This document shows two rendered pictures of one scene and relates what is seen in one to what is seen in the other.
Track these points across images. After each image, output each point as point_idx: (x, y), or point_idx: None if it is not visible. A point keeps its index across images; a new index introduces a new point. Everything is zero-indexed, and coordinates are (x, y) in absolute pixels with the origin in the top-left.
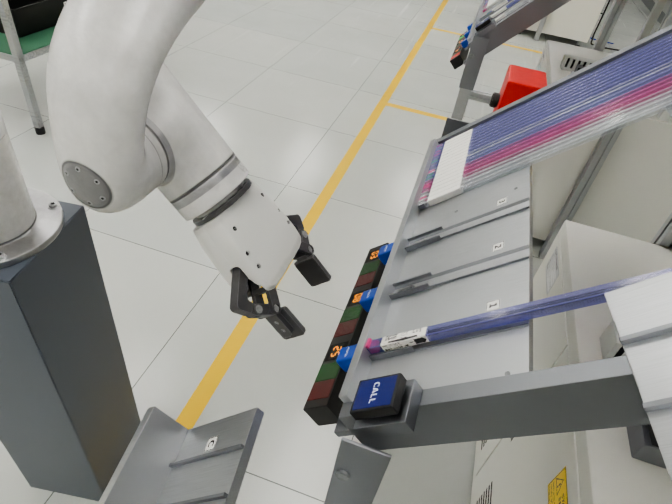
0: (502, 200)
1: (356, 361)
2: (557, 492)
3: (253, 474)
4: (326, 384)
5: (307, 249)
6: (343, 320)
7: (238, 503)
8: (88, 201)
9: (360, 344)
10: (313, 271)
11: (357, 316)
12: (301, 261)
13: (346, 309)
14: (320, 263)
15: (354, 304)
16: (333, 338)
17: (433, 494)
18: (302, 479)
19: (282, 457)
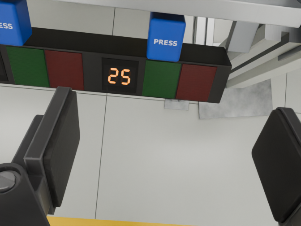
0: None
1: (227, 4)
2: None
3: (101, 157)
4: (189, 76)
5: (19, 192)
6: (45, 80)
7: (123, 160)
8: None
9: (180, 4)
10: (66, 142)
11: (40, 52)
12: (49, 194)
13: (15, 80)
14: (44, 125)
15: (4, 66)
16: (85, 89)
17: (79, 23)
18: (94, 121)
19: (82, 140)
